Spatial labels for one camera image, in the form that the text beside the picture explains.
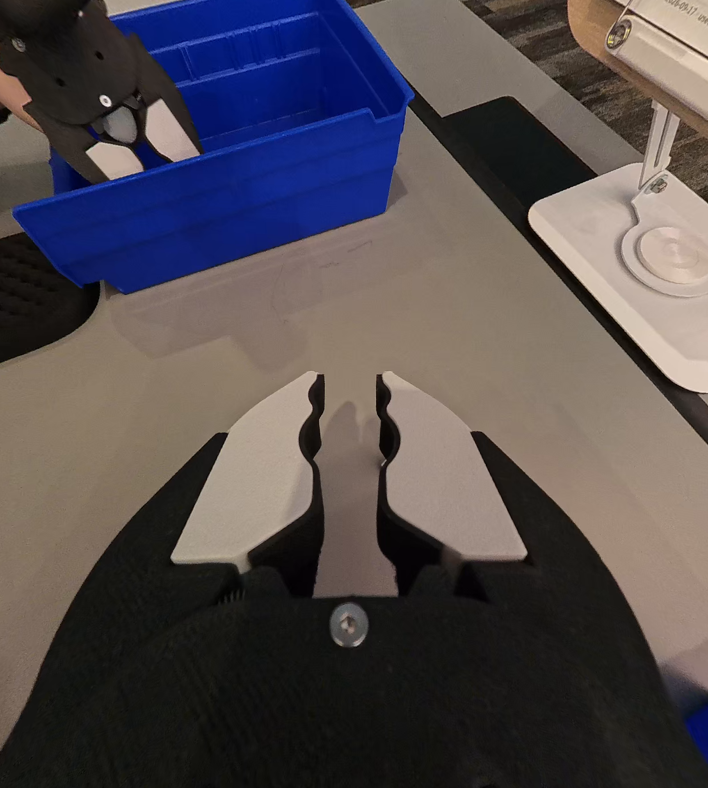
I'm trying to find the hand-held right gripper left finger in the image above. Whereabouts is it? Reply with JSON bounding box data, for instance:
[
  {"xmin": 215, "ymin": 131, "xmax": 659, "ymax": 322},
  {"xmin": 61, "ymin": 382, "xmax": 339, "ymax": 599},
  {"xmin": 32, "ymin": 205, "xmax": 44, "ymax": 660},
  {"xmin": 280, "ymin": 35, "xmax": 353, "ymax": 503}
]
[{"xmin": 171, "ymin": 371, "xmax": 325, "ymax": 576}]

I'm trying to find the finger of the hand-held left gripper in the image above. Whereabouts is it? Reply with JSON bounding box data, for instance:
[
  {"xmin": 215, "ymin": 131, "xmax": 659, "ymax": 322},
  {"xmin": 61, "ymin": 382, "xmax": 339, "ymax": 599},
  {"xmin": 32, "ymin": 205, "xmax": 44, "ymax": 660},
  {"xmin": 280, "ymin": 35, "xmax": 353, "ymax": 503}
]
[
  {"xmin": 86, "ymin": 142, "xmax": 147, "ymax": 183},
  {"xmin": 144, "ymin": 100, "xmax": 202, "ymax": 163}
]

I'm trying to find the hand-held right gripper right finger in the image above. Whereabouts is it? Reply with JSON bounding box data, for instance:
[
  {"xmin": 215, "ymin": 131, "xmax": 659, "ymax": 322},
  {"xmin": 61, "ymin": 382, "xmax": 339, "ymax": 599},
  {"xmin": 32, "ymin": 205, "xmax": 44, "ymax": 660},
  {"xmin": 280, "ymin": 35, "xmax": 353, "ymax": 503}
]
[{"xmin": 376, "ymin": 371, "xmax": 528, "ymax": 576}]

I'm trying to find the white instruction sheet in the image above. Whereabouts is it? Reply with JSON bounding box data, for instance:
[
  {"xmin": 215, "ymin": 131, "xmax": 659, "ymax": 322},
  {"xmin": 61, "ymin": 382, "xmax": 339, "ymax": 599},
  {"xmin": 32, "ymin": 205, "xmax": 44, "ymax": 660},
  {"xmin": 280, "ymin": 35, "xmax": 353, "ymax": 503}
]
[{"xmin": 631, "ymin": 0, "xmax": 708, "ymax": 56}]

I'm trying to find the white tablet stand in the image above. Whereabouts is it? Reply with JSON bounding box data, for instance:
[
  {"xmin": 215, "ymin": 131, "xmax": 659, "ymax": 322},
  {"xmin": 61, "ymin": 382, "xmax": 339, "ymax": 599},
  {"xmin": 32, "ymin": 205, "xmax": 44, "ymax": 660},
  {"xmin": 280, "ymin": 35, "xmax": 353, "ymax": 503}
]
[{"xmin": 528, "ymin": 98, "xmax": 708, "ymax": 394}]

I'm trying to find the black mesh pad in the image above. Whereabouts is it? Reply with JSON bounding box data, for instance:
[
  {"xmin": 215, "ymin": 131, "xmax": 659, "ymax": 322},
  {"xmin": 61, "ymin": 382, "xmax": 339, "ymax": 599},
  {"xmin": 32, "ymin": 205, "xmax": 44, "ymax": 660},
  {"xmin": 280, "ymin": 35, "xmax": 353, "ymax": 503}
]
[{"xmin": 0, "ymin": 233, "xmax": 101, "ymax": 378}]

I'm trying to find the instruction sheet on stand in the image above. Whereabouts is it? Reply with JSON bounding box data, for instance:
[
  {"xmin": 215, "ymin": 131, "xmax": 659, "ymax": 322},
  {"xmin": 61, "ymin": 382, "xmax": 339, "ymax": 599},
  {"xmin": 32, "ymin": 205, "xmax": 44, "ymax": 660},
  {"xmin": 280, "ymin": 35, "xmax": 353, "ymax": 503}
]
[{"xmin": 566, "ymin": 0, "xmax": 708, "ymax": 149}]

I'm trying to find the black flat pad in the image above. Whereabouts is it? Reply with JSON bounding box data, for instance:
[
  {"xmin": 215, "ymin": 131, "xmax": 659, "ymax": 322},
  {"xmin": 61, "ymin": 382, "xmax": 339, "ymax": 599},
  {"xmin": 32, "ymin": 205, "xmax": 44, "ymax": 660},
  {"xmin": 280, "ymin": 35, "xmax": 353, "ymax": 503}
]
[{"xmin": 445, "ymin": 95, "xmax": 598, "ymax": 213}]

